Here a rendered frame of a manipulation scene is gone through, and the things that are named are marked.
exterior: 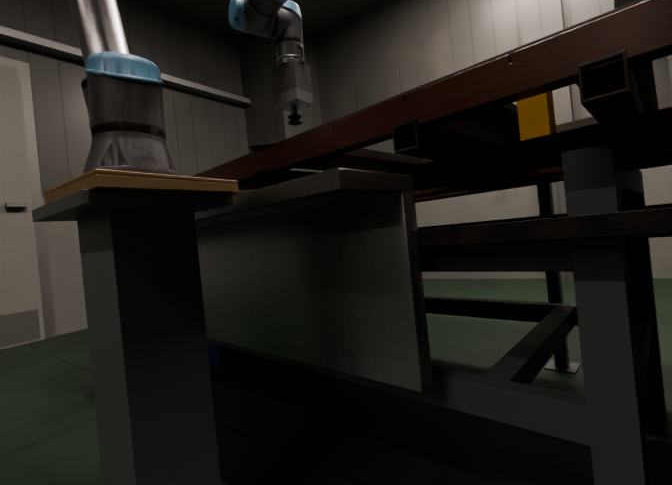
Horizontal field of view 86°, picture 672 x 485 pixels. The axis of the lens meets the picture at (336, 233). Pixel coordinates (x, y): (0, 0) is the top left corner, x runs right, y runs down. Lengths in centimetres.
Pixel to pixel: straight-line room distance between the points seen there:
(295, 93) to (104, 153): 50
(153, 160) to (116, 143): 6
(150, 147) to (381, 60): 406
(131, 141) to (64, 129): 321
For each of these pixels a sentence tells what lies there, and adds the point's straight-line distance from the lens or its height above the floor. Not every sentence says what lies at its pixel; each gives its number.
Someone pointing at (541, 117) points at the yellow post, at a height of 76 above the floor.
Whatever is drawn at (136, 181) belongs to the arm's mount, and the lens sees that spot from 59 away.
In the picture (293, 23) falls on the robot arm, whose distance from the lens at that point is 110.
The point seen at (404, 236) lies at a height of 57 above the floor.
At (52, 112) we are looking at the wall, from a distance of 392.
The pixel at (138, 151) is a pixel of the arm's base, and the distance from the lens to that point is 69.
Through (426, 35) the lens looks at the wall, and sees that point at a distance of 444.
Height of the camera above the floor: 59
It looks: level
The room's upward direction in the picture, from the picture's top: 6 degrees counter-clockwise
